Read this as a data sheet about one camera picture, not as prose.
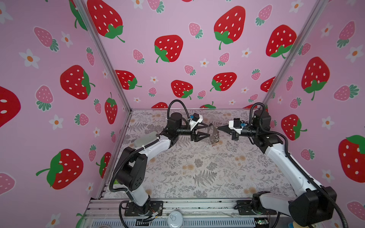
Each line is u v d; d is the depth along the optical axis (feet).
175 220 2.17
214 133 2.38
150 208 2.39
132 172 1.51
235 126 1.84
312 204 1.28
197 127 2.56
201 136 2.39
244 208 2.42
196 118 2.19
